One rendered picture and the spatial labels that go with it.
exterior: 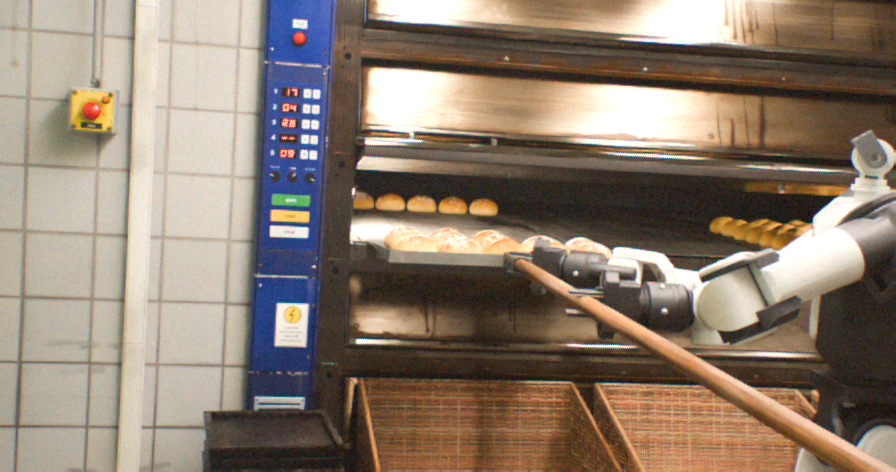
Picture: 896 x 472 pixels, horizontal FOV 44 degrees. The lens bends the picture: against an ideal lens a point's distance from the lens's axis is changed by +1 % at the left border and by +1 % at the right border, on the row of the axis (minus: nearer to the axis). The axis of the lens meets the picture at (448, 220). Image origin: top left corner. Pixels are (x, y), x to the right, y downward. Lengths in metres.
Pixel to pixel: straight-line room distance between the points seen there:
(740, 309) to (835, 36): 1.41
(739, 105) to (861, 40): 0.35
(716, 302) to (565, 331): 1.10
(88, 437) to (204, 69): 0.91
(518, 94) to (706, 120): 0.49
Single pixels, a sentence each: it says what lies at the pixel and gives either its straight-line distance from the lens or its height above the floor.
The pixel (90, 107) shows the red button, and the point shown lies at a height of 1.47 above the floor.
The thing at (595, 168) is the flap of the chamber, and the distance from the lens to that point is 2.65.
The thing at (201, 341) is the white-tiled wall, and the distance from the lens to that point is 2.74.
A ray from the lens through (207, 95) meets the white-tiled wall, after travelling 2.67.
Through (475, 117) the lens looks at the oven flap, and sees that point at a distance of 2.72.
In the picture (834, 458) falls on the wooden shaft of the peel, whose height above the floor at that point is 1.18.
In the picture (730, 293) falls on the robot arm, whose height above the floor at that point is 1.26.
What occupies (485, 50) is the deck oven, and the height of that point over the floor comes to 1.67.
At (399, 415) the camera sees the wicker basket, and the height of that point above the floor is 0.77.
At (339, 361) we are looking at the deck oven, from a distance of 2.76.
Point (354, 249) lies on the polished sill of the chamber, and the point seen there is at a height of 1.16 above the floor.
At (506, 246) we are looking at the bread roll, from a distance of 2.49.
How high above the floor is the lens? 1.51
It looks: 6 degrees down
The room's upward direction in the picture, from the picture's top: 4 degrees clockwise
